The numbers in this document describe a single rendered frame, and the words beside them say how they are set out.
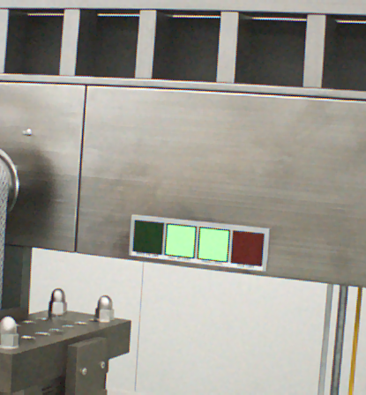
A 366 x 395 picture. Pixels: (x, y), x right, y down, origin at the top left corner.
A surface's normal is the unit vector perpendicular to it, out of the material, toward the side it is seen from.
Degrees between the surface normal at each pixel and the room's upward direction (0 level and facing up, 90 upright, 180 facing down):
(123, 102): 90
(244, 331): 90
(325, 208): 90
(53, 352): 90
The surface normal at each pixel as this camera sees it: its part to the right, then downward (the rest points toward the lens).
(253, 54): -0.39, 0.02
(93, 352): 0.92, 0.08
